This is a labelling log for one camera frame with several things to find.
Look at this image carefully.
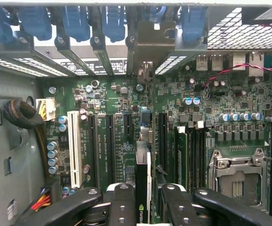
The red black twisted wire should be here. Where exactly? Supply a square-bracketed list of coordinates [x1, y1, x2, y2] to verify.
[203, 62, 272, 95]

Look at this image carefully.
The white PCI expansion slot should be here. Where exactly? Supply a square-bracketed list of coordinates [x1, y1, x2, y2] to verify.
[67, 110, 83, 189]

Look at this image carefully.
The open black PC case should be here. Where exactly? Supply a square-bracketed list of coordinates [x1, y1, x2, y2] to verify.
[0, 0, 272, 226]

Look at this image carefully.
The white power connector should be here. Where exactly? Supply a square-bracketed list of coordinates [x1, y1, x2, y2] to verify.
[35, 97, 56, 122]

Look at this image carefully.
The red yellow wire bundle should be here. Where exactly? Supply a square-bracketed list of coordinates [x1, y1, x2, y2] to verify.
[30, 187, 51, 212]

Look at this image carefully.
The medium expansion slot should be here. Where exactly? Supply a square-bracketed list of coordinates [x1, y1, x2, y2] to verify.
[158, 112, 169, 171]

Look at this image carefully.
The CPU socket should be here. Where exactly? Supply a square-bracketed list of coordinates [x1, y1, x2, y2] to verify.
[208, 147, 268, 209]

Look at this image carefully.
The short expansion slot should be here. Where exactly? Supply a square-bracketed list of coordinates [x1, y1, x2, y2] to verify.
[123, 113, 134, 137]

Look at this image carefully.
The metal slot cover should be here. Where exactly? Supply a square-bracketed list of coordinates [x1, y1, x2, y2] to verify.
[13, 35, 77, 77]
[91, 35, 115, 76]
[126, 35, 140, 76]
[55, 35, 96, 76]

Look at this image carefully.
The black braided cable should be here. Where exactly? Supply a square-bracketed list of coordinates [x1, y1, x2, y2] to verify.
[2, 98, 44, 130]

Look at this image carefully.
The green motherboard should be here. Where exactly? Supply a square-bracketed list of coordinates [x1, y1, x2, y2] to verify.
[38, 53, 272, 226]

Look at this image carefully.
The yellow black wire bundle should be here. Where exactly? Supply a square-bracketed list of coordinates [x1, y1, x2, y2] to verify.
[36, 121, 51, 176]

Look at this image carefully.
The long expansion slot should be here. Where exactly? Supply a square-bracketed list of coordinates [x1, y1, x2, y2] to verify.
[104, 113, 116, 188]
[86, 113, 101, 188]

